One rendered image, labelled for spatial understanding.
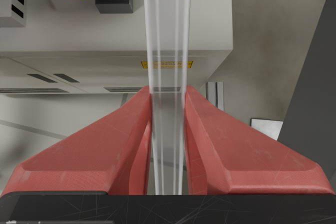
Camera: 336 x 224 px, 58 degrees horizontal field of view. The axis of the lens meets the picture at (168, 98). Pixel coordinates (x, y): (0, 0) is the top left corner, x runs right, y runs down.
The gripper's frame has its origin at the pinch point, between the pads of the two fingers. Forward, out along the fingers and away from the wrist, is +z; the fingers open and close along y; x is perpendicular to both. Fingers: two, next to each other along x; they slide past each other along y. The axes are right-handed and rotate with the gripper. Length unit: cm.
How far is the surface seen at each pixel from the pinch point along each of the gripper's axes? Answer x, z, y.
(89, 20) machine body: 9.5, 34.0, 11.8
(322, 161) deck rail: 4.2, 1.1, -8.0
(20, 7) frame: 7.3, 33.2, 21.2
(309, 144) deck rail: 4.5, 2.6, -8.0
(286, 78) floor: 50, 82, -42
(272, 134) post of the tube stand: 64, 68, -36
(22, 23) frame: 9.5, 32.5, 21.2
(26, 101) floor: 56, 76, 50
